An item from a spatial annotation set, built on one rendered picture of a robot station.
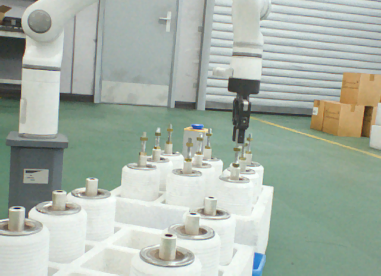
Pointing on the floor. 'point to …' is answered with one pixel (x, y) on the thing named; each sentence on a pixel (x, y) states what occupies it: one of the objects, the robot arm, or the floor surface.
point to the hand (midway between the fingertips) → (238, 138)
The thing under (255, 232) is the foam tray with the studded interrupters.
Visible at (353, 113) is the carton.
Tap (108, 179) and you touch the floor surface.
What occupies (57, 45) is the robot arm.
